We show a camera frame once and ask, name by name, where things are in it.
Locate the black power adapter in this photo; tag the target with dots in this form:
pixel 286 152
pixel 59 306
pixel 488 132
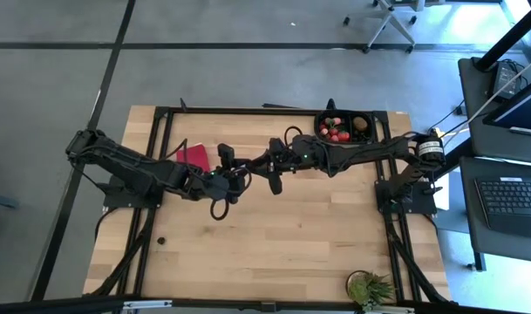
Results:
pixel 505 80

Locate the grey floor object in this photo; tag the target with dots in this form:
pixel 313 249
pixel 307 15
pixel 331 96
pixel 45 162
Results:
pixel 1 201

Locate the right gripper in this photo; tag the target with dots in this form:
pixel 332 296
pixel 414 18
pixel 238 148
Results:
pixel 291 157

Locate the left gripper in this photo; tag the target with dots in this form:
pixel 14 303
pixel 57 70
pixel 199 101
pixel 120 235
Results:
pixel 195 183

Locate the black keyboard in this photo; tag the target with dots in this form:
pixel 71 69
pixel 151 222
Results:
pixel 509 200

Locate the black computer monitor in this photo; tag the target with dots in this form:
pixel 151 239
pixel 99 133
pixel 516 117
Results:
pixel 522 109

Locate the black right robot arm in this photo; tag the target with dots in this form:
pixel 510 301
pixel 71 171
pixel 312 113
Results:
pixel 378 150

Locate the black camera mount beam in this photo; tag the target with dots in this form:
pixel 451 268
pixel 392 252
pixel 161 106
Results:
pixel 51 306

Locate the black pole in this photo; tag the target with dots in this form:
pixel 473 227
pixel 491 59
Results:
pixel 509 35

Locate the pink toy berry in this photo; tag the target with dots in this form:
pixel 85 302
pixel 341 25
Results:
pixel 337 120
pixel 335 138
pixel 324 131

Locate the white paper sheet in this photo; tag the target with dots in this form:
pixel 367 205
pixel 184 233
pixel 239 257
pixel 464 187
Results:
pixel 443 192

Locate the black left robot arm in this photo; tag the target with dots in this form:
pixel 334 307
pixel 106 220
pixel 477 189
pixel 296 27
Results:
pixel 125 161

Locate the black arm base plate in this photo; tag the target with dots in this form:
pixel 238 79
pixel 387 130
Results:
pixel 117 198
pixel 422 204

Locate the green potted plant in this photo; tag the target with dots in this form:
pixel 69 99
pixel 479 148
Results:
pixel 369 290

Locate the dark toy blackberry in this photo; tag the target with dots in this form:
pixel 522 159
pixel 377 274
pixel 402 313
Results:
pixel 161 240

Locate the brown toy kiwi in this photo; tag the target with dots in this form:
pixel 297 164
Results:
pixel 360 124

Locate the red cloth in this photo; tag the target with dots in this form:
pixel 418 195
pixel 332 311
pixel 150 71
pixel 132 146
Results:
pixel 195 154

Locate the black plastic tupperware container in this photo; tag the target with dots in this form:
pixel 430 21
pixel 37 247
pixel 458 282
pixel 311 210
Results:
pixel 365 138

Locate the large red toy strawberry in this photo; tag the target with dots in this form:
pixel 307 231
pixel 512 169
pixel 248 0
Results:
pixel 344 136

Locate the small red toy berry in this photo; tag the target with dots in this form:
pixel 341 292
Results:
pixel 333 131

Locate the grey desk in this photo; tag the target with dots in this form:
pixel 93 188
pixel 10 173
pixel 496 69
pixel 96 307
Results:
pixel 474 131

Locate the white office chair base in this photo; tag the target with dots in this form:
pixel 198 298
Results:
pixel 389 22

